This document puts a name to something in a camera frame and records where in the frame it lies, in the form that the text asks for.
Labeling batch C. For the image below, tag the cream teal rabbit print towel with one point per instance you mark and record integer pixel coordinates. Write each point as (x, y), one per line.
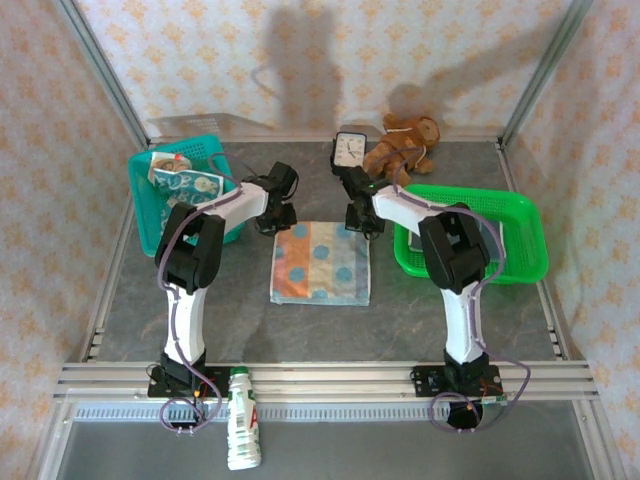
(192, 185)

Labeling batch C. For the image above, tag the orange blue polka dot towel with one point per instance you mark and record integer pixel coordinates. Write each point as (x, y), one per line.
(320, 265)

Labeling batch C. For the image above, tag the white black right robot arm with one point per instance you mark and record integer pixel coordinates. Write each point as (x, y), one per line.
(465, 325)

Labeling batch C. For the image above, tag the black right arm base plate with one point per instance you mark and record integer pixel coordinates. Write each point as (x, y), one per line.
(425, 382)

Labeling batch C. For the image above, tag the small green circuit board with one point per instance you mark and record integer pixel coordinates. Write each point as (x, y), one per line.
(495, 400)

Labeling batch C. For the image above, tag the black white alarm clock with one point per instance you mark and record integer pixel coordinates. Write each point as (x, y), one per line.
(349, 150)

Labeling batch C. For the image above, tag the brown teddy bear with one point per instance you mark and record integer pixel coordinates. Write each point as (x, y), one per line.
(400, 145)

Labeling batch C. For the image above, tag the aluminium frame post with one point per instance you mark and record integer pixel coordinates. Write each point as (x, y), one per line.
(544, 75)
(107, 75)

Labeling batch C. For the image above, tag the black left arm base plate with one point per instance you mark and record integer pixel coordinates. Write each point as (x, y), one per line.
(214, 380)

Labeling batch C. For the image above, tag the thin aluminium table rail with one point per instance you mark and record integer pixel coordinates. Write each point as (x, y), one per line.
(275, 139)

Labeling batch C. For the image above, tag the aluminium frame leg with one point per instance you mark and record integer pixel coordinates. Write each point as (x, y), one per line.
(597, 440)
(50, 445)

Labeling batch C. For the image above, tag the wide aluminium table rail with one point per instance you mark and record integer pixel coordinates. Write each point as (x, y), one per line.
(325, 380)

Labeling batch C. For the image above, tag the white green plastic bottle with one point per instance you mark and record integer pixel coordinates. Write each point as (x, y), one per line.
(243, 425)

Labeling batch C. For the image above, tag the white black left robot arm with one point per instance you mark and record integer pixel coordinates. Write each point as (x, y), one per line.
(185, 325)

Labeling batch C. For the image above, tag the teal perforated plastic basket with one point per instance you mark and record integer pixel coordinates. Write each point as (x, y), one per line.
(145, 220)

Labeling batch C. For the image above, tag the aluminium table side rail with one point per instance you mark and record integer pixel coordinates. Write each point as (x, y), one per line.
(102, 300)
(505, 160)

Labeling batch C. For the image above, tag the green perforated plastic basket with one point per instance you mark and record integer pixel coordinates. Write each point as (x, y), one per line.
(520, 225)

